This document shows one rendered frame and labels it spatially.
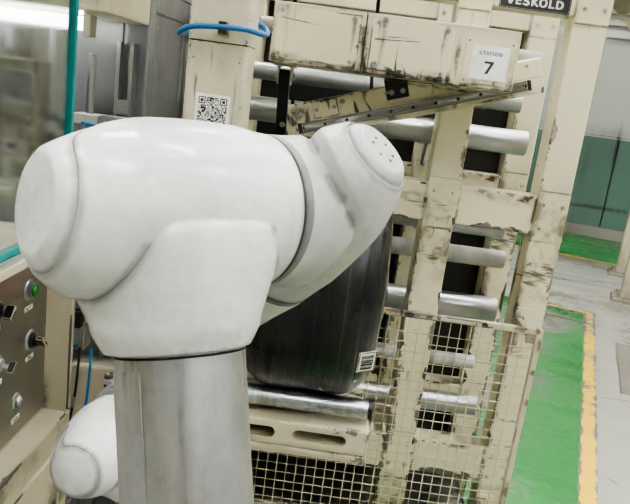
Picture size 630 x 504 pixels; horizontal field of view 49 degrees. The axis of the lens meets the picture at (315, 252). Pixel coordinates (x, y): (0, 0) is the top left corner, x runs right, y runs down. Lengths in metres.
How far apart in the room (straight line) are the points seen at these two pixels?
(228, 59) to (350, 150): 0.96
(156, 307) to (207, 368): 0.06
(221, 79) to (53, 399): 0.74
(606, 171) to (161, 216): 10.21
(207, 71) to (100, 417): 0.80
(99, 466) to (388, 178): 0.58
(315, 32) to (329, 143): 1.19
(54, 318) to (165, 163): 0.98
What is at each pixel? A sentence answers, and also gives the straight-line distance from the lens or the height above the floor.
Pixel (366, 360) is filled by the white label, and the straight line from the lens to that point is 1.44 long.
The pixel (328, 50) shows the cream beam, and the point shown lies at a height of 1.68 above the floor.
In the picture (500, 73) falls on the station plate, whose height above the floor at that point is 1.68.
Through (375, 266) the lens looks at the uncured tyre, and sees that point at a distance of 1.38.
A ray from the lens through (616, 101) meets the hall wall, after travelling 10.64.
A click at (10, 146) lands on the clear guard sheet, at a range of 1.16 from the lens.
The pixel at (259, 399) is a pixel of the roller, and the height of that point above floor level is 0.90.
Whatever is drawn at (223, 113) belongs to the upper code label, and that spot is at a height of 1.51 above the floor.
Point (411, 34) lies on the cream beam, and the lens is 1.76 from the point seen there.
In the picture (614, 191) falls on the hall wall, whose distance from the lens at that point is 10.61.
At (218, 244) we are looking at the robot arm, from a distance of 0.48.
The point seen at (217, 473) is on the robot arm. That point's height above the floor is 1.32.
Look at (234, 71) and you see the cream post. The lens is 1.51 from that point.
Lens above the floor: 1.59
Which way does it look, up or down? 14 degrees down
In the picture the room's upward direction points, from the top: 8 degrees clockwise
